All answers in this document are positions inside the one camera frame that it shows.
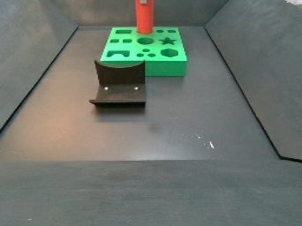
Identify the red oval peg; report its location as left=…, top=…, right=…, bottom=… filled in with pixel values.
left=137, top=0, right=154, bottom=34

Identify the green shape sorter block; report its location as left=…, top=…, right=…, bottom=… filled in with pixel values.
left=101, top=26, right=187, bottom=77

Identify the black curved holder bracket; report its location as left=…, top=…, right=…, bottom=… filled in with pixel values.
left=90, top=60, right=146, bottom=106

